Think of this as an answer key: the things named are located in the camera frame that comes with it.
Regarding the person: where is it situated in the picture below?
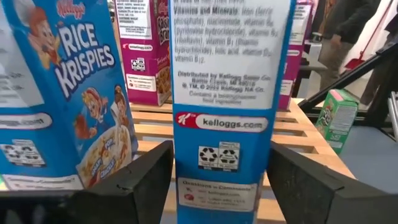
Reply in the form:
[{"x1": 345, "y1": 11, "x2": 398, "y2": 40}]
[{"x1": 310, "y1": 0, "x2": 382, "y2": 91}]

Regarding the green Apple Jacks cereal box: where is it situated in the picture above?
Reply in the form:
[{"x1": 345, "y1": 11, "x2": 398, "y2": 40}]
[{"x1": 315, "y1": 88, "x2": 360, "y2": 156}]

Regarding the red dustpan with handle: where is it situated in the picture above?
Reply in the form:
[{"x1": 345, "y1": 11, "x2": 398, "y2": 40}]
[{"x1": 344, "y1": 0, "x2": 394, "y2": 71}]

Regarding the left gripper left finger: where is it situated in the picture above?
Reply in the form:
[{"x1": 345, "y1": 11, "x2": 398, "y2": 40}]
[{"x1": 66, "y1": 140, "x2": 175, "y2": 224}]

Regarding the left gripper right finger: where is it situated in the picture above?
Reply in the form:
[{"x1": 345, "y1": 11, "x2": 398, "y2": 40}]
[{"x1": 266, "y1": 141, "x2": 398, "y2": 224}]

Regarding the pink Raisin Bran cereal box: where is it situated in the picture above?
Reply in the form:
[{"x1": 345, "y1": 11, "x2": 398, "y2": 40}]
[
  {"x1": 114, "y1": 0, "x2": 172, "y2": 107},
  {"x1": 277, "y1": 0, "x2": 315, "y2": 112}
]

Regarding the black metal table frame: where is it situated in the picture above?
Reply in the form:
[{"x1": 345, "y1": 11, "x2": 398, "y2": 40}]
[{"x1": 297, "y1": 39, "x2": 398, "y2": 141}]

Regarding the wooden slatted shelf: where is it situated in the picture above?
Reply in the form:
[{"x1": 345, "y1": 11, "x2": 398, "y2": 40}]
[{"x1": 129, "y1": 98, "x2": 357, "y2": 224}]

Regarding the blue Rice Krispies cereal box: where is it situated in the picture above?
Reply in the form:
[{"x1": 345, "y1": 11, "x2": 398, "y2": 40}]
[
  {"x1": 0, "y1": 0, "x2": 140, "y2": 192},
  {"x1": 169, "y1": 0, "x2": 297, "y2": 224}
]

